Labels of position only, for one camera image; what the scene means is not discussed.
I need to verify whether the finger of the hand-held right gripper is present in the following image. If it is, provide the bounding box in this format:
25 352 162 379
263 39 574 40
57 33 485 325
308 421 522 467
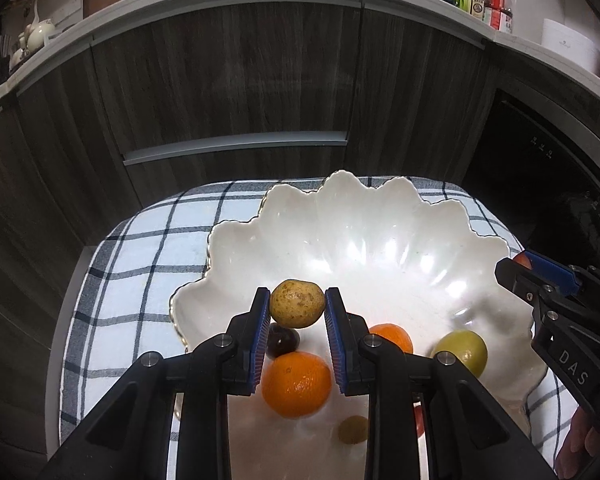
527 250 588 293
495 258 573 306

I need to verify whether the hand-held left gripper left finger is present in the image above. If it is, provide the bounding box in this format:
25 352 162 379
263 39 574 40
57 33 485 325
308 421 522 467
37 286 272 480

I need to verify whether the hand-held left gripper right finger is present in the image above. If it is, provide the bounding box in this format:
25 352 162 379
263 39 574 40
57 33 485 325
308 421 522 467
324 286 556 480

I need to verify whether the dark purple grape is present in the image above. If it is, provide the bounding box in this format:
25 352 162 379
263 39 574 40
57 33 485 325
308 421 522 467
265 323 302 359

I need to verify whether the brown longan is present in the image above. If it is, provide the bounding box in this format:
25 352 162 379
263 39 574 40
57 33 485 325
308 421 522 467
337 415 370 446
270 280 326 329

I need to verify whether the small orange mandarin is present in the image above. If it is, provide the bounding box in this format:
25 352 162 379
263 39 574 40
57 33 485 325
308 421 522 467
367 323 414 354

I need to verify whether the large orange mandarin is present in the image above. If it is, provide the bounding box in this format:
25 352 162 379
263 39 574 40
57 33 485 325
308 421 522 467
261 351 332 419

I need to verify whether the yellow-green round fruit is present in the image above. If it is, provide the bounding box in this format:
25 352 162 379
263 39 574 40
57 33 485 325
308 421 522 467
432 330 488 378

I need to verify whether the white scalloped ceramic bowl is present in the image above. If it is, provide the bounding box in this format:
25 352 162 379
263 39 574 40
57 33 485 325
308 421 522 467
169 170 551 480

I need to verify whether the person's right hand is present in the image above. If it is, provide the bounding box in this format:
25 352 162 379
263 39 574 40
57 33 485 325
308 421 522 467
555 410 600 476

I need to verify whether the black built-in dishwasher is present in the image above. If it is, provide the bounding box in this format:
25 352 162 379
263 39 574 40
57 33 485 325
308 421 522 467
462 87 600 281

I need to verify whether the blue checked white cloth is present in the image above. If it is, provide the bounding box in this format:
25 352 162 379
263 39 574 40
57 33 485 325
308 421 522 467
60 176 581 480

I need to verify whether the white round container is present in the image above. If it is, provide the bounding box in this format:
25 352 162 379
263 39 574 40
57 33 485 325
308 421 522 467
540 19 600 75

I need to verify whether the red drink bottle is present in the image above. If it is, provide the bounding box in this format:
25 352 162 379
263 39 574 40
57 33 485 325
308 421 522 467
485 0 514 35

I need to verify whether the white teapot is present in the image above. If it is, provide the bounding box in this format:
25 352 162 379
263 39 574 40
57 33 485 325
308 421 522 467
20 17 56 53

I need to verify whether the grey drawer handle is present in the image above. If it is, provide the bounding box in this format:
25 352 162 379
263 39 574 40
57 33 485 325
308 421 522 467
123 131 349 166

